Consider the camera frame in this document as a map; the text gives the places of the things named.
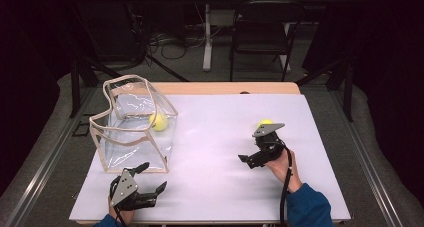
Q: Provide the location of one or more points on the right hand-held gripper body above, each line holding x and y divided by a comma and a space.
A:
266, 129

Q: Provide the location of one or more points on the black folding chair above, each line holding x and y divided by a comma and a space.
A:
266, 12

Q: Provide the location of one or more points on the white table mat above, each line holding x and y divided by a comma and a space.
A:
216, 127

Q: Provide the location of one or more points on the clear plastic bag beige trim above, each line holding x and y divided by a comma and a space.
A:
140, 147

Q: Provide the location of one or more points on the black metal stand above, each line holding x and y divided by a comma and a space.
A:
75, 87
348, 90

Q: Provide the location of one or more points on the person's right hand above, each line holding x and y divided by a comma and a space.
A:
281, 168

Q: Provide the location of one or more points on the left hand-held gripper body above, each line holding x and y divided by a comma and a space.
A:
125, 188

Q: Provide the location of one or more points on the person's left hand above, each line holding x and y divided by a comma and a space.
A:
125, 216

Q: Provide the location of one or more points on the aluminium frame rail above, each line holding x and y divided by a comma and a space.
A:
43, 173
366, 167

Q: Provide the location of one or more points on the plain yellow tennis ball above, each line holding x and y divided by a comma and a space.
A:
159, 122

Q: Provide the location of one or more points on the white-legged desk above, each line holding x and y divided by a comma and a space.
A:
207, 37

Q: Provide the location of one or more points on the yellow tennis ball black print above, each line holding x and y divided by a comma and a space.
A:
264, 122

